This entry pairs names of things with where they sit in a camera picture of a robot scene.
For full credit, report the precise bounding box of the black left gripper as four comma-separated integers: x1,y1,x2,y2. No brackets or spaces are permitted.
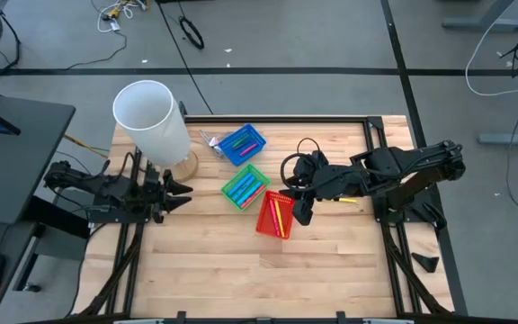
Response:
141,164,193,217

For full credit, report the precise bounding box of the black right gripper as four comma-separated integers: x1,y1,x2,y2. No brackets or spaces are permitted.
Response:
278,152,332,202

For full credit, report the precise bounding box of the green plastic basket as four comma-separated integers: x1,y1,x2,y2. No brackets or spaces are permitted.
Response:
220,162,272,212

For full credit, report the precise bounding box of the red plastic basket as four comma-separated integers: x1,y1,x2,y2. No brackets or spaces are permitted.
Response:
255,190,297,240

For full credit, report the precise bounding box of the blue plastic basket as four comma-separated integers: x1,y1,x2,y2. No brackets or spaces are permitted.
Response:
217,123,268,167

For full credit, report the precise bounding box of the spare black gripper finger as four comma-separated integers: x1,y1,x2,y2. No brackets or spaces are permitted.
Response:
410,252,441,275

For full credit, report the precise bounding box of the black office desk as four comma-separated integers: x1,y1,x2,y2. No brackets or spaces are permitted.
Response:
0,92,92,324

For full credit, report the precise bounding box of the grey desk foot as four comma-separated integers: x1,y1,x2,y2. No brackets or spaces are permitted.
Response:
441,0,518,32
477,123,518,148

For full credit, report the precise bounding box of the yellow cable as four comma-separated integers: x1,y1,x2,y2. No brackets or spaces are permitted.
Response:
63,133,110,158

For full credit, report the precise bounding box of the black coiled cable loop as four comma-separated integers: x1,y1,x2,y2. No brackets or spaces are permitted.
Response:
178,15,206,50

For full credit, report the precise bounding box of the power strip with white cables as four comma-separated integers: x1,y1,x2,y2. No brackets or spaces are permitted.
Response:
90,0,147,33

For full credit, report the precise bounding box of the white floor cable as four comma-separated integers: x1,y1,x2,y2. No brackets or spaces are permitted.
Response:
464,0,518,98

